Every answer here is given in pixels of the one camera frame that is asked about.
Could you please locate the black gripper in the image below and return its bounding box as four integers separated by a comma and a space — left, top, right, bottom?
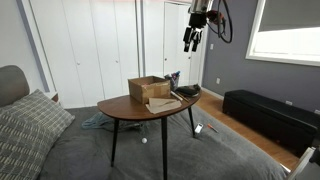
183, 11, 208, 53

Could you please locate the open cardboard box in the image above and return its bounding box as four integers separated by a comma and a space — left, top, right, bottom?
127, 75, 172, 105

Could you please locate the narrow white bifold closet door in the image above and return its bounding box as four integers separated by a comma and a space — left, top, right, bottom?
163, 1, 208, 86

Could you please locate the dark pen cup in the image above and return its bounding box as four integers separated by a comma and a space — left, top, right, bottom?
168, 74, 181, 92

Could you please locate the black flat case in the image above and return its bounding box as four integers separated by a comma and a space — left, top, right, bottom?
175, 83, 202, 98

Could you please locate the white marker pen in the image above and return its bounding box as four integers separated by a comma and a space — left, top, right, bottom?
170, 90, 184, 102

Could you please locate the thin wooden pencil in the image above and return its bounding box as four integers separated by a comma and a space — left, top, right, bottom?
176, 92, 190, 103

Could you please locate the small white remote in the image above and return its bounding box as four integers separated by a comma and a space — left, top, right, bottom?
194, 122, 204, 134

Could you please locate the dark wooden side table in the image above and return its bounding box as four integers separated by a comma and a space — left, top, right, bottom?
97, 89, 202, 180

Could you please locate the white framed window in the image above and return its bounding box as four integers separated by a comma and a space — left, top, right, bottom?
245, 0, 320, 67

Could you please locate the black long bench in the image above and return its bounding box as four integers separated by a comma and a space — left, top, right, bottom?
222, 88, 320, 158

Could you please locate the wide white bifold closet door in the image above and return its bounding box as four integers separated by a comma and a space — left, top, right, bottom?
29, 0, 140, 109

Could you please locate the gray rug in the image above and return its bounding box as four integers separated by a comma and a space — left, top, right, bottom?
38, 104, 289, 180

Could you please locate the teal crumpled cloth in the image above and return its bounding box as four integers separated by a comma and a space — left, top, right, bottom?
81, 111, 115, 130

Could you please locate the white angled bar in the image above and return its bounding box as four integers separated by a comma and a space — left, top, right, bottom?
286, 146, 316, 180

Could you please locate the gray upholstered headboard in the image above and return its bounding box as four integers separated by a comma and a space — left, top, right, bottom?
0, 64, 31, 108

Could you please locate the gray patterned pillow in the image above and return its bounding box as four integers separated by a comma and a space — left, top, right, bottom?
0, 88, 76, 180

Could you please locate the orange wrist cable wrap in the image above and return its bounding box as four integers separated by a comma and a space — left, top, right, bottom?
207, 9, 225, 24

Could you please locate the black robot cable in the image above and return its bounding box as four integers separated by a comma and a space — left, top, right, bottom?
205, 0, 234, 44

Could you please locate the orange handled screwdriver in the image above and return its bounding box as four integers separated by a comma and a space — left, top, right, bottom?
207, 123, 220, 133

